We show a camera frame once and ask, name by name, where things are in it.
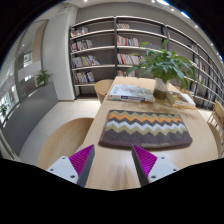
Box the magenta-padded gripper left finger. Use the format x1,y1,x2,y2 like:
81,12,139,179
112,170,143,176
45,144,96,188

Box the grey bookshelf unit with books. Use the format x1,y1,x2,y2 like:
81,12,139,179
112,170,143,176
68,14,224,111

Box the large white book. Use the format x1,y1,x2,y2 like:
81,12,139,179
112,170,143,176
107,83,156,103

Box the round ceiling lights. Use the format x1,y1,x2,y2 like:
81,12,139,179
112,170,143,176
151,0,201,28

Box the zigzag-striped brown towel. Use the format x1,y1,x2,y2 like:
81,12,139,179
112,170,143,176
98,109,194,150

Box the small leafy floor plant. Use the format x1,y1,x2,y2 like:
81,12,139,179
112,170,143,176
35,69,54,88

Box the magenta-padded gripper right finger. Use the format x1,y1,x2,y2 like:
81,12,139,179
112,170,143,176
131,144,180,187

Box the wood-frame slatted chair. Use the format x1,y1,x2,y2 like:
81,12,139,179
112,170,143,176
212,99,224,129

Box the round-backed wooden chair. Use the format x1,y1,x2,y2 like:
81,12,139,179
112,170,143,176
206,121,224,158
94,79,115,105
37,117,96,170

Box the green potted plant white pot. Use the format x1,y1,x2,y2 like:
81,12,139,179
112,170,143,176
124,38,201,100

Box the yellow-edged picture book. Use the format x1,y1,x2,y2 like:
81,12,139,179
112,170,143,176
166,90,197,110

